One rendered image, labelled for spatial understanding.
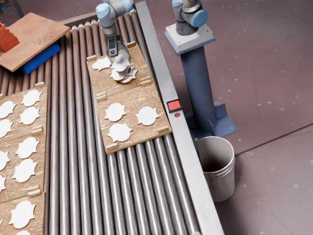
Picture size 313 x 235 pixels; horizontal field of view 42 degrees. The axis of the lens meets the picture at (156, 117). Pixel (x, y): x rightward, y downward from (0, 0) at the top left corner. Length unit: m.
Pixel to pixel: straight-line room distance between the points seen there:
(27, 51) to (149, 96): 0.97
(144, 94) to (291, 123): 1.39
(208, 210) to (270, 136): 1.52
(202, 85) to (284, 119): 0.75
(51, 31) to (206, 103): 1.21
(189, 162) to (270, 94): 1.72
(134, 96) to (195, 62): 0.66
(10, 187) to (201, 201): 0.95
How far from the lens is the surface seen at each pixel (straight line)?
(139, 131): 2.06
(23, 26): 3.12
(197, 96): 2.96
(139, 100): 2.23
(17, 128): 2.42
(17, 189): 2.11
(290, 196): 2.85
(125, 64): 2.32
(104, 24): 2.19
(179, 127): 2.05
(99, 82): 2.45
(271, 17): 4.37
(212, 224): 1.70
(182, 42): 2.59
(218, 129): 3.23
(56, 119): 2.37
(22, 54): 2.80
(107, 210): 1.84
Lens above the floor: 2.39
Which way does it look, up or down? 44 degrees down
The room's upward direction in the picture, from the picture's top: 18 degrees counter-clockwise
